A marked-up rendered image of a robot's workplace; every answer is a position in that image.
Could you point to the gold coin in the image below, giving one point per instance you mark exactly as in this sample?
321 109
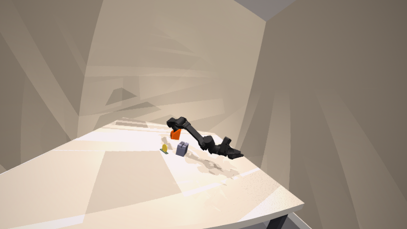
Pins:
164 147

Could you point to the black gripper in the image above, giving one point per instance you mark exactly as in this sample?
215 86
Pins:
225 150

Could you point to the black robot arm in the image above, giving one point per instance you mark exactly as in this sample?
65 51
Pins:
205 142

